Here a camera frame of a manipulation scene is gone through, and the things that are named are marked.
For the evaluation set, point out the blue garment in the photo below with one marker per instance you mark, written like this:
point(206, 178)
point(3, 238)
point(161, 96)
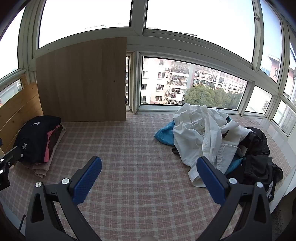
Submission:
point(165, 135)

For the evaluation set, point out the white window frame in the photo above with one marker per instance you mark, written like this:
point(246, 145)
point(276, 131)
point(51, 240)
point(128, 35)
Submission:
point(138, 32)

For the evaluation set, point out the plaid bed sheet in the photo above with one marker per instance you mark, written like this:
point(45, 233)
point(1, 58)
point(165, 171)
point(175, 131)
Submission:
point(138, 150)

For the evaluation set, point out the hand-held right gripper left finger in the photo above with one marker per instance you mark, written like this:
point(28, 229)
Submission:
point(89, 178)

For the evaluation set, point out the light wooden board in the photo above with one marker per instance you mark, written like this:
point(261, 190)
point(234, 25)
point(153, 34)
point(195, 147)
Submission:
point(81, 81)

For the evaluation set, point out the dark brown folded garment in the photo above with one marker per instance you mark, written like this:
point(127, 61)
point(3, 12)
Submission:
point(55, 140)

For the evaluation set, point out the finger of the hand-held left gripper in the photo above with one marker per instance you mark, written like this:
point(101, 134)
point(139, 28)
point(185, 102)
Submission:
point(10, 156)

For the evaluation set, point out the pink folded garment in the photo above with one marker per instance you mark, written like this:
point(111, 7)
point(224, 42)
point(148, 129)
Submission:
point(47, 154)

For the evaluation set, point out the apartment building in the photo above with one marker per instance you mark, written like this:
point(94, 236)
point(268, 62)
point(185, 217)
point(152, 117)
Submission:
point(157, 78)

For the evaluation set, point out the dark grey garment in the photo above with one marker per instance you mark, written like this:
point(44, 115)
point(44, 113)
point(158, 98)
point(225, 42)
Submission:
point(256, 141)

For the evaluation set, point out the white shirt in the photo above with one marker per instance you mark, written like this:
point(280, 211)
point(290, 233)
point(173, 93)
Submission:
point(198, 129)

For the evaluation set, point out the beige folded garment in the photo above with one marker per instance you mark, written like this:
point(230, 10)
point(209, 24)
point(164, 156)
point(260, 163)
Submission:
point(41, 170)

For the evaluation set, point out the green tree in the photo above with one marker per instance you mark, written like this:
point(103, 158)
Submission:
point(201, 95)

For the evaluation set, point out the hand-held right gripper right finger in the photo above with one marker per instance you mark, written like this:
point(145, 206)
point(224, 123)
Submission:
point(209, 180)

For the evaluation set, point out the pine wood panel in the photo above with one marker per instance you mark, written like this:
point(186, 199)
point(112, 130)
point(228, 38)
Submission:
point(16, 111)

